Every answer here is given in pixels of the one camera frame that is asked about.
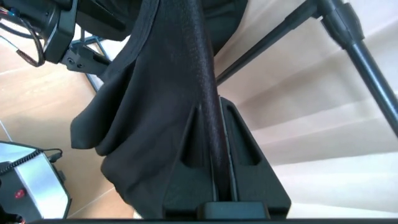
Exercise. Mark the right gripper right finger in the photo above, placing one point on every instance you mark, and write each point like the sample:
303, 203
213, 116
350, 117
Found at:
258, 186

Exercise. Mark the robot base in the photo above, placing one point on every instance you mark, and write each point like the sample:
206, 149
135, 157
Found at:
37, 186

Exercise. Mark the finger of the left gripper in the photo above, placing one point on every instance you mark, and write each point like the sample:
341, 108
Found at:
84, 62

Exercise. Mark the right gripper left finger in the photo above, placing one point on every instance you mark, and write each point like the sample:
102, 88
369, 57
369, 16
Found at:
183, 193

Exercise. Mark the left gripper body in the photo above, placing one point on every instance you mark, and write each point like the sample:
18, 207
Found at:
59, 31

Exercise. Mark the beige curtain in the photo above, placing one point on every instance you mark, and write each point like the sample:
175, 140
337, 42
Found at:
311, 124

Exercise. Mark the black clothes rack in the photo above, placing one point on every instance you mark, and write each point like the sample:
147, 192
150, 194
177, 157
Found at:
371, 77

